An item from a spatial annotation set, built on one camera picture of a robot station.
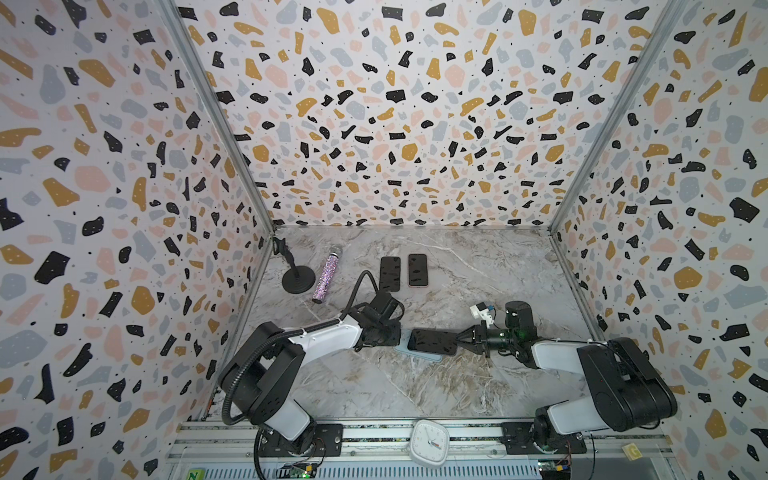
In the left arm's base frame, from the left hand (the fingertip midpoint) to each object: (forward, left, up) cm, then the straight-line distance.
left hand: (399, 333), depth 88 cm
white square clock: (-28, -7, -1) cm, 29 cm away
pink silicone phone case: (+24, -7, -2) cm, 25 cm away
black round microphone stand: (+22, +34, -3) cm, 41 cm away
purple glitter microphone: (+23, +25, -1) cm, 34 cm away
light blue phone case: (-3, -1, -3) cm, 4 cm away
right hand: (-4, -14, +5) cm, 16 cm away
